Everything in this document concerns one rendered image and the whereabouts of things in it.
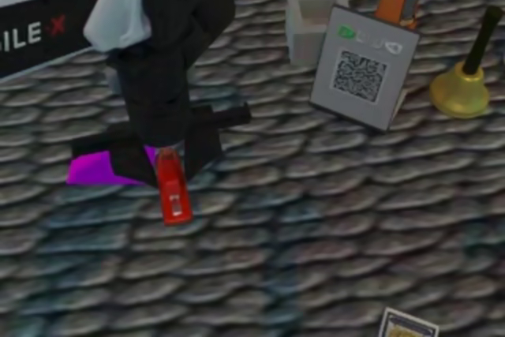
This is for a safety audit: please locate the brass bell with black handle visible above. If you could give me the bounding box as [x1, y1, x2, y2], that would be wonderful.
[428, 5, 505, 119]

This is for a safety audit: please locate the purple block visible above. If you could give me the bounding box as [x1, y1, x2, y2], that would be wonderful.
[65, 144, 160, 188]

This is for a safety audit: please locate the grey QR code sign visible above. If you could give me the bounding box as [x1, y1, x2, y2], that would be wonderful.
[308, 4, 421, 133]

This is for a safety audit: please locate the grey square open box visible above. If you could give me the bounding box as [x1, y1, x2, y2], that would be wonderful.
[286, 0, 350, 66]

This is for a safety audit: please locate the printed card with dark border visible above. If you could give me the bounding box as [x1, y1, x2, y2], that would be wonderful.
[377, 306, 441, 337]

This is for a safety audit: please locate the red stapler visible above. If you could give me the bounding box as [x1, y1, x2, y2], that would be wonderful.
[155, 146, 195, 228]

